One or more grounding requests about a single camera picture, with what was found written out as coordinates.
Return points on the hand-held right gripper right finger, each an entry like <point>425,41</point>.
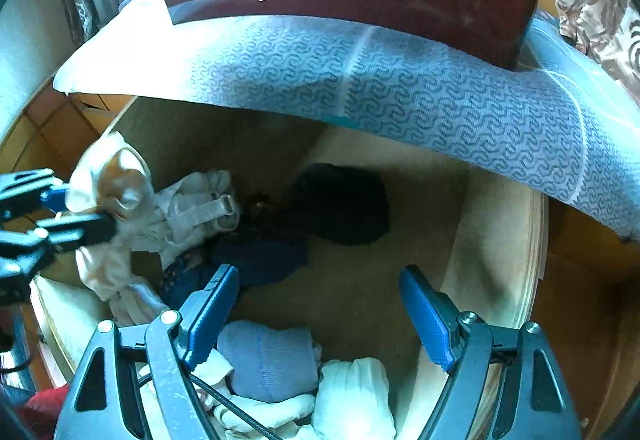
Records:
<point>427,320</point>

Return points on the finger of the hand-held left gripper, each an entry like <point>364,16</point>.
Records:
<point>52,198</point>
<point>85,230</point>

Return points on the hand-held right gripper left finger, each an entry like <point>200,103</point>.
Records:
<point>210,317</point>

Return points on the beige bra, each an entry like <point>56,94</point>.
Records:
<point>100,170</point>

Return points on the blue-grey sock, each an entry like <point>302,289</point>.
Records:
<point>270,360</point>

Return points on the navy lace underwear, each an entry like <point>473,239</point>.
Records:
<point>265,260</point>

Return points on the white bra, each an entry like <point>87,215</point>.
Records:
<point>195,210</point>

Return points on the wooden drawer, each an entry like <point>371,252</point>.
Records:
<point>415,205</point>

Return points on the black sock bundle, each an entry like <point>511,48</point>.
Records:
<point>340,205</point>

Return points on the dark red tin box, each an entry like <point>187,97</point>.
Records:
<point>400,5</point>

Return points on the orange wooden cabinet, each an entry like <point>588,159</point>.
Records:
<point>55,130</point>

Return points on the white folded garments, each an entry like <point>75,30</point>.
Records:
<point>235,407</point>

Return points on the red cloth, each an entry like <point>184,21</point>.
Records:
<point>45,405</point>

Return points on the blue checked cloth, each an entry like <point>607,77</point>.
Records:
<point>425,105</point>

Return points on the brown patterned curtain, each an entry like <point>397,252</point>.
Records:
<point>600,5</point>

